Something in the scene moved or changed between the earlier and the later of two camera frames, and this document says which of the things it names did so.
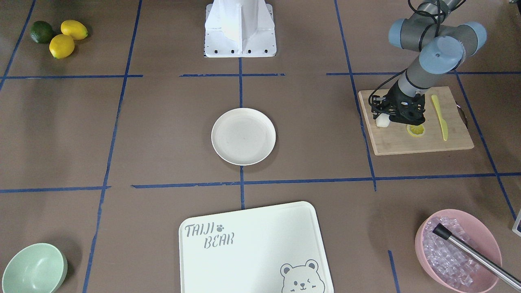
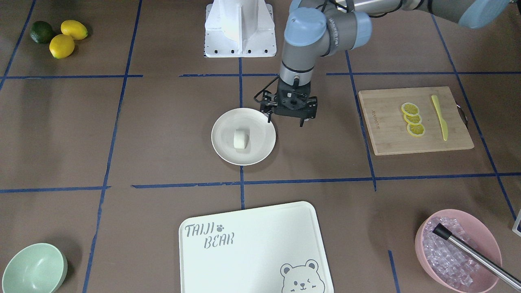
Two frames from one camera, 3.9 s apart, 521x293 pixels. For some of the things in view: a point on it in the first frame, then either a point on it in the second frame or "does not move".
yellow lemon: x=75 y=29 does not move
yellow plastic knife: x=443 y=123 does not move
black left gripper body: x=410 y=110 → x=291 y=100
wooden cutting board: x=395 y=138 does not move
